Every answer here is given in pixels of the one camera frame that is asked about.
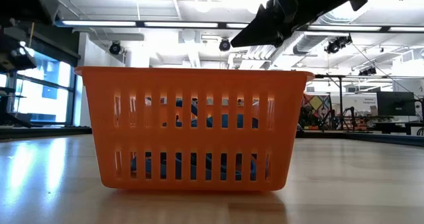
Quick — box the colourful patterned panel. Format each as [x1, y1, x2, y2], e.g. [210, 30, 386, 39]
[300, 93, 333, 129]

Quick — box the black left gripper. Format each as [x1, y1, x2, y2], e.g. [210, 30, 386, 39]
[0, 27, 38, 73]

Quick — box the black flat monitor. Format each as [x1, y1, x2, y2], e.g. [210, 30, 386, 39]
[376, 91, 417, 117]

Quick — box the black overhead stand frame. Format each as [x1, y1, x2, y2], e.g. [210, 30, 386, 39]
[313, 73, 424, 131]

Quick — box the dark equipment stand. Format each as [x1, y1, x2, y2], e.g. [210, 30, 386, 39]
[0, 86, 44, 129]

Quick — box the tan hanging cord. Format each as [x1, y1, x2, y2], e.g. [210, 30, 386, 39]
[28, 21, 36, 48]

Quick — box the black ceiling spotlight cluster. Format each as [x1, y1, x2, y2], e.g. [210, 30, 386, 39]
[358, 66, 378, 77]
[323, 34, 354, 55]

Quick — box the grey ceiling duct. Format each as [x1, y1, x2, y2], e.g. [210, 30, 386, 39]
[292, 31, 329, 56]

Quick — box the orange plastic basket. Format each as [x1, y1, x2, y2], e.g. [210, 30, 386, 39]
[73, 66, 315, 192]

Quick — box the white wall sign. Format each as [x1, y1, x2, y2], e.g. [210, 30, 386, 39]
[343, 93, 378, 116]

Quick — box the dark background desk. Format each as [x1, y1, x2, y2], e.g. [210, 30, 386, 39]
[372, 116, 424, 136]

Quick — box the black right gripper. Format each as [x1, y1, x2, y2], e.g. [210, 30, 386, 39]
[231, 0, 352, 49]

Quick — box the black overhead light rail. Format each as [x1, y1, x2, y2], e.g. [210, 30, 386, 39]
[54, 17, 424, 34]

